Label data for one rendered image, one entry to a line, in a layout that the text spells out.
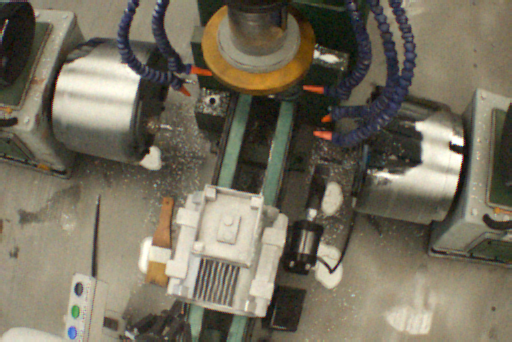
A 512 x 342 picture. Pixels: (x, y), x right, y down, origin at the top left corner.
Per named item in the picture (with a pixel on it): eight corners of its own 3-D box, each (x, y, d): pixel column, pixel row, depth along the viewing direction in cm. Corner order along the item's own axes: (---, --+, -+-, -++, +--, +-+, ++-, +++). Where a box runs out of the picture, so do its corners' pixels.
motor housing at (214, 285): (193, 208, 148) (182, 183, 130) (287, 228, 146) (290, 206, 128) (173, 299, 143) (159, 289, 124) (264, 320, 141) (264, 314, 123)
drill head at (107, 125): (57, 57, 159) (34, 15, 135) (192, 74, 156) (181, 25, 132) (27, 151, 153) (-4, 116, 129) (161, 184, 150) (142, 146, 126)
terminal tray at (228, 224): (207, 193, 133) (203, 183, 126) (266, 206, 132) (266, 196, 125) (192, 257, 130) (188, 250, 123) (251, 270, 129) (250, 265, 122)
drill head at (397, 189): (329, 100, 154) (337, 53, 130) (487, 143, 151) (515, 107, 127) (306, 215, 148) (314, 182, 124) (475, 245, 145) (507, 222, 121)
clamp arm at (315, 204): (306, 198, 140) (314, 159, 116) (322, 201, 140) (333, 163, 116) (302, 216, 139) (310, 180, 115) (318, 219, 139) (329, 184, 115)
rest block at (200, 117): (204, 104, 167) (200, 85, 155) (234, 110, 166) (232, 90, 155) (197, 129, 165) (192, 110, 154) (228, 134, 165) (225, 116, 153)
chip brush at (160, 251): (158, 196, 161) (158, 195, 160) (180, 200, 161) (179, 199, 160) (145, 283, 156) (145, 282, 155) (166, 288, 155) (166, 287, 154)
